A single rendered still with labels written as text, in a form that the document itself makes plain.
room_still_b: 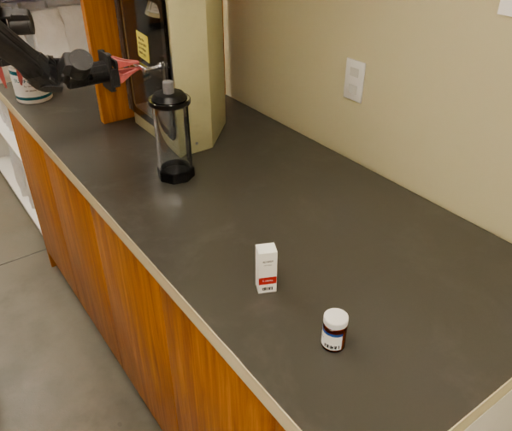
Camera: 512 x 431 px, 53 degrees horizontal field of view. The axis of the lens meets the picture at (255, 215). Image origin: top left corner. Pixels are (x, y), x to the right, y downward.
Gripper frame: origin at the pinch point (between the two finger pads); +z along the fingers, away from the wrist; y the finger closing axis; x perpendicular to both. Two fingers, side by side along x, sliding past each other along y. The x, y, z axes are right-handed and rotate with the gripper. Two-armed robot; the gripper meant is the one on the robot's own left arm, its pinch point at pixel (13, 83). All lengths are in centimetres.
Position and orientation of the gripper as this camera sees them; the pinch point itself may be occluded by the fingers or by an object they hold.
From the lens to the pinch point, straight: 181.9
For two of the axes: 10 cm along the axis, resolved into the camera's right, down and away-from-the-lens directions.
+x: -5.9, -4.4, 6.8
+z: 0.1, 8.3, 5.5
